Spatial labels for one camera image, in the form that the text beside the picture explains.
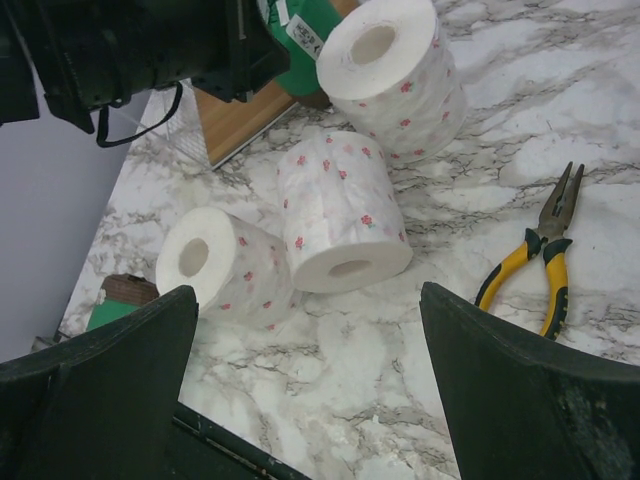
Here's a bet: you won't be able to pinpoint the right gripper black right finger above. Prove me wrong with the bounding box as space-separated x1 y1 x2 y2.
420 282 639 479

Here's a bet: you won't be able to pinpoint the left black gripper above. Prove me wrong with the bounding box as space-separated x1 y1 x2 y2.
1 0 290 148

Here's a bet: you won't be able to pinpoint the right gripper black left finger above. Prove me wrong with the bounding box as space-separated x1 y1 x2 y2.
1 286 198 479

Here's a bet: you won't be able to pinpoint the white wire wooden shelf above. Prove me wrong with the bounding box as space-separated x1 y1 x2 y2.
116 81 330 168

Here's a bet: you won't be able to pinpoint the brown paper roll green base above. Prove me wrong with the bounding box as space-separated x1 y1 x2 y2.
257 0 356 97

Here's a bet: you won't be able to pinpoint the pink dotted paper roll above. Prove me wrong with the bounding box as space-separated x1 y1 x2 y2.
277 131 413 293

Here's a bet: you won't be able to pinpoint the green wrapped brown paper roll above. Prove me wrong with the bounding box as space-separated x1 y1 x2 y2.
86 274 159 331

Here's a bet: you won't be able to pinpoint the plain white bottom paper roll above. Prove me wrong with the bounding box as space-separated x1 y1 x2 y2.
316 1 467 159

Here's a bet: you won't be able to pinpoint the black metal base rail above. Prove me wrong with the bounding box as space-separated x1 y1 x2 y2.
158 403 308 480

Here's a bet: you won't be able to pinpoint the yellow handled pliers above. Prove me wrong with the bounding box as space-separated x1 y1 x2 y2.
475 163 585 341

